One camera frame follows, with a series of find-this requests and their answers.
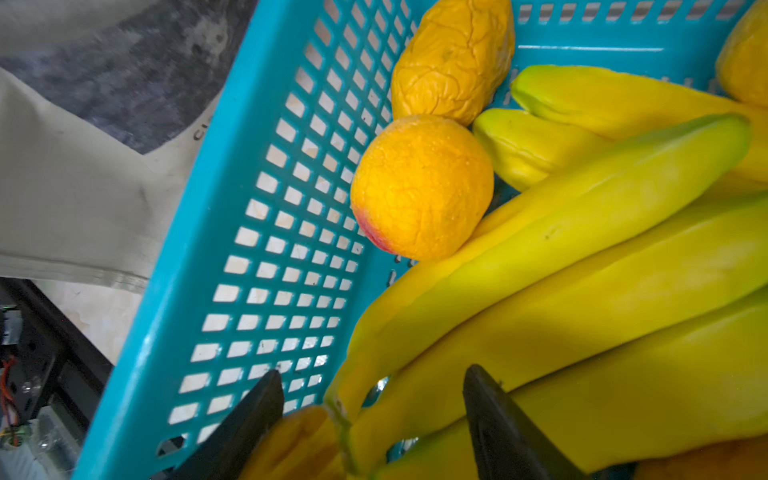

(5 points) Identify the yellow orange mango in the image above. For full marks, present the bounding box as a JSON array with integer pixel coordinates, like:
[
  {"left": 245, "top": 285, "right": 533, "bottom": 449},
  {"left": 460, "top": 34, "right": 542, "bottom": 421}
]
[{"left": 716, "top": 0, "right": 767, "bottom": 108}]

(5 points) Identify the beige canvas grocery bag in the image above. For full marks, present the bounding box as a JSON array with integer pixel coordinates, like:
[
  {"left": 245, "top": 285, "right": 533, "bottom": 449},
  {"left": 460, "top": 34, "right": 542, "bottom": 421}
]
[{"left": 1, "top": 1, "right": 256, "bottom": 292}]

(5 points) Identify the teal plastic basket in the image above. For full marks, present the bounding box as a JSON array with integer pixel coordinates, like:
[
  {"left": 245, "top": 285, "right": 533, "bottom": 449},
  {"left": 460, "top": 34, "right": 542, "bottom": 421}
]
[{"left": 71, "top": 0, "right": 757, "bottom": 480}]

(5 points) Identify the yellow red peach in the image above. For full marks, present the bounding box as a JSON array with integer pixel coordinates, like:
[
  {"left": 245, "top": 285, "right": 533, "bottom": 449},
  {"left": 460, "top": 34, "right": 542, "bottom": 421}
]
[{"left": 351, "top": 115, "right": 494, "bottom": 261}]

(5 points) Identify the wrinkled yellow fruit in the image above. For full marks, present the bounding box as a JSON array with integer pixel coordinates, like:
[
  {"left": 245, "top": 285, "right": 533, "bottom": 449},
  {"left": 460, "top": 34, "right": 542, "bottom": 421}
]
[{"left": 392, "top": 0, "right": 515, "bottom": 126}]

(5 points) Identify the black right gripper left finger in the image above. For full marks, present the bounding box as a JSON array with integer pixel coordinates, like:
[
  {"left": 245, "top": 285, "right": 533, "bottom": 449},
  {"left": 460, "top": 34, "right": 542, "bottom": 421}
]
[{"left": 170, "top": 369, "right": 284, "bottom": 480}]

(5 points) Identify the yellow banana bunch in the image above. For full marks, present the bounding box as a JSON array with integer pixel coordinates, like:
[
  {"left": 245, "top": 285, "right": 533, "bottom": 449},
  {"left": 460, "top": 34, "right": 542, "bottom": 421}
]
[
  {"left": 472, "top": 65, "right": 767, "bottom": 196},
  {"left": 239, "top": 112, "right": 768, "bottom": 480}
]

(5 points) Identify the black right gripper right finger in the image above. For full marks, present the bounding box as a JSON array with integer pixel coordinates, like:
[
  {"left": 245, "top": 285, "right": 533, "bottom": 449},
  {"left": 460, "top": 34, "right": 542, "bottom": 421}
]
[{"left": 462, "top": 364, "right": 588, "bottom": 480}]

